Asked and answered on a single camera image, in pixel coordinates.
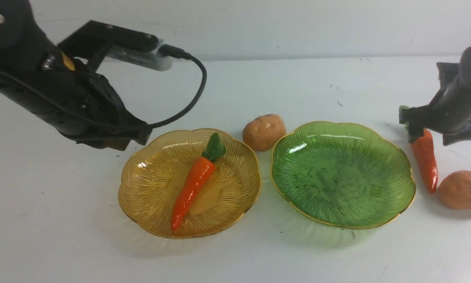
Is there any amber ribbed glass plate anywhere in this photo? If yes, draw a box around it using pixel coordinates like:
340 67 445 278
118 128 262 239

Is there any brown potato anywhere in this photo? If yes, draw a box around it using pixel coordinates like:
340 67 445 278
242 114 287 152
438 170 471 210

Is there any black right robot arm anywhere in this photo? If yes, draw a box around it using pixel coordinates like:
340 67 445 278
399 47 471 146

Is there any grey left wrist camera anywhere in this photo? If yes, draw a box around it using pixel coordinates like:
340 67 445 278
58 20 172 72

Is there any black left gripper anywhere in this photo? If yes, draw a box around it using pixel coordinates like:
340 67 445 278
43 53 153 151

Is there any black camera cable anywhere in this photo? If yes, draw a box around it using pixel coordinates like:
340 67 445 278
149 44 207 129

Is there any orange carrot with green leaves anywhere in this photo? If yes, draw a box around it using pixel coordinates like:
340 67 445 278
170 132 226 232

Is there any green ribbed glass plate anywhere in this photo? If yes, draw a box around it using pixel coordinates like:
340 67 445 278
270 121 416 230

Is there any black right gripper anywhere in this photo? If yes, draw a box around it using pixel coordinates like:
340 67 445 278
399 62 471 146

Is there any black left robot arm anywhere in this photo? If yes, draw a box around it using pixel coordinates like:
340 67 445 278
0 0 158 151

